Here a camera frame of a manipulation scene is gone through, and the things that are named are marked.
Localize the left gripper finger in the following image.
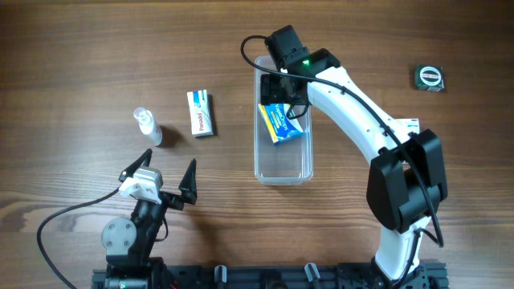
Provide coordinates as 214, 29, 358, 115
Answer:
178, 159, 198, 205
119, 149, 153, 181

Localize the blue VapoDrops box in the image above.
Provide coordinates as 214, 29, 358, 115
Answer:
258, 104, 304, 145

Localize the small clear spray bottle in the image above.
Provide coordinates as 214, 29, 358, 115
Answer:
133, 108, 163, 146

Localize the white Panadol box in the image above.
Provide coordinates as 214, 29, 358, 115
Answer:
187, 90, 214, 137

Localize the white blue medicine box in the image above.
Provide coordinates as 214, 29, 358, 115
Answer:
396, 118, 420, 134

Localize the green Zam-Buk ointment box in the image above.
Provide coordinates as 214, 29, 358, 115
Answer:
414, 64, 445, 92

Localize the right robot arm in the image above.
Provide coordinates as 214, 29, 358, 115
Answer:
255, 26, 449, 288

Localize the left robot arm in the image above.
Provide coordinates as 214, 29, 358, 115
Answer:
92, 149, 198, 289

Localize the clear plastic container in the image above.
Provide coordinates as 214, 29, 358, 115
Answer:
254, 69, 313, 185

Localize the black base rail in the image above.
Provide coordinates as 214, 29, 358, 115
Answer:
91, 262, 449, 289

